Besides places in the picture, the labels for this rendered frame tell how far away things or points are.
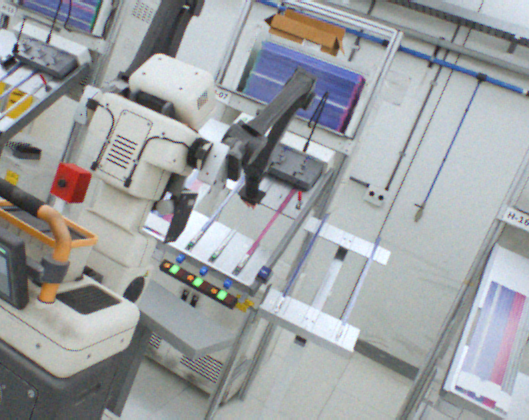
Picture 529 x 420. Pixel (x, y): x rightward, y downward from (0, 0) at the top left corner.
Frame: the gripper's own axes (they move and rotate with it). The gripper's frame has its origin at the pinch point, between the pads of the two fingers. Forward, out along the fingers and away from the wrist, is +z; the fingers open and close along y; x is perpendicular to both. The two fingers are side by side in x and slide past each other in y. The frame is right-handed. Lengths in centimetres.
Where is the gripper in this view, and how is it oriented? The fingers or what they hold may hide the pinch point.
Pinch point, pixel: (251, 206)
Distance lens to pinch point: 219.4
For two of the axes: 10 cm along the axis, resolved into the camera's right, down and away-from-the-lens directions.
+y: -8.7, -4.1, 2.8
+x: -4.9, 6.8, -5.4
